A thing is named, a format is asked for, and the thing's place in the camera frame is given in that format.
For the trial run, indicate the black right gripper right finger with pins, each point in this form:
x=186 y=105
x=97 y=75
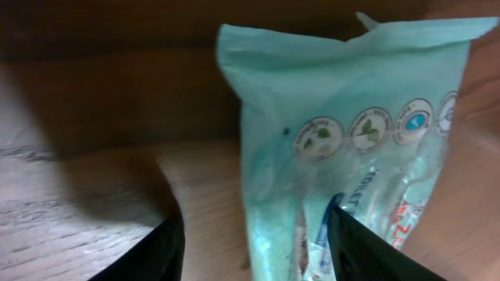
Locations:
x=358 y=254

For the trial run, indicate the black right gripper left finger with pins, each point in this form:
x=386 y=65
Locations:
x=158 y=256

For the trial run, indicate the teal snack wrapper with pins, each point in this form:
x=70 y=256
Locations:
x=361 y=124

